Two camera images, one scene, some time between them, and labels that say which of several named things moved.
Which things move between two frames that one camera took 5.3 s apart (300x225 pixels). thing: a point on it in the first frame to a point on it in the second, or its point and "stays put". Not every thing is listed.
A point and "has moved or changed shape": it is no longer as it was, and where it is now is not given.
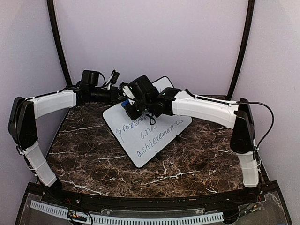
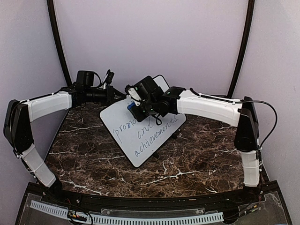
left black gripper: [114, 96] stays put
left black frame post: [50, 4] stays put
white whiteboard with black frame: [142, 139] stays put
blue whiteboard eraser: [125, 102] has moved or changed shape
